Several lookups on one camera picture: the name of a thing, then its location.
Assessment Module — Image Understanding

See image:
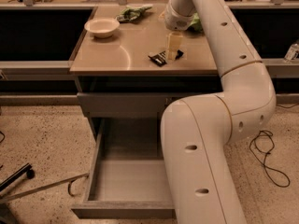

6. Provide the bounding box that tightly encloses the bright green chip bag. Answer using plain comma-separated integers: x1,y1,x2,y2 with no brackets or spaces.
189,13,204,33

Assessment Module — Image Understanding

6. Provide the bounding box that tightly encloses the black rxbar chocolate bar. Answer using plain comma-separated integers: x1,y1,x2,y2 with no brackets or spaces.
149,50,184,67

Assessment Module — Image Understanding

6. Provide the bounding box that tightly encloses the closed grey top drawer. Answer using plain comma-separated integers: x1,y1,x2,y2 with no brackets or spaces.
78,92,184,118

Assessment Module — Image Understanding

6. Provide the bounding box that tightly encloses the white bowl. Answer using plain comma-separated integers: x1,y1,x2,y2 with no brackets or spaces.
84,18,120,38

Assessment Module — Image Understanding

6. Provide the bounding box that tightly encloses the open grey middle drawer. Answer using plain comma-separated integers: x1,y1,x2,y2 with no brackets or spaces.
72,119,175,219

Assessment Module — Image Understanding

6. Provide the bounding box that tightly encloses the crumpled green snack bag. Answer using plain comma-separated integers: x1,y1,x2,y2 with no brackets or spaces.
115,6,152,23

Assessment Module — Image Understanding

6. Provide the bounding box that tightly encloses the black cable with adapter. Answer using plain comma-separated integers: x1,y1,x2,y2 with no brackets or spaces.
249,129,292,189

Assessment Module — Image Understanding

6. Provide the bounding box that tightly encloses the black caster leg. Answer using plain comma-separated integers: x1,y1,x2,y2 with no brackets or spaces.
0,163,35,191

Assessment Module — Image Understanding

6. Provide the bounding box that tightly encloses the grey metal rod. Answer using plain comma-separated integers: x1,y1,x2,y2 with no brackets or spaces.
0,173,89,204

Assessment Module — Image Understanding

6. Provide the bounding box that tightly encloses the grey drawer cabinet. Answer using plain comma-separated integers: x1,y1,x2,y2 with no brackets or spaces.
70,5,221,136

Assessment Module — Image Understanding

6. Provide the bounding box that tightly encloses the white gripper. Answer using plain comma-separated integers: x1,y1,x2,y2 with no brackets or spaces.
164,0,195,60

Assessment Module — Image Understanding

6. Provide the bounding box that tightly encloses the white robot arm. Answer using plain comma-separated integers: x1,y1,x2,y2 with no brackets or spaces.
161,0,276,224

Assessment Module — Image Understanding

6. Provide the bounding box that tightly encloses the clear plastic water bottle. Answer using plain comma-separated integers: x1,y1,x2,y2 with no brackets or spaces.
284,40,299,63

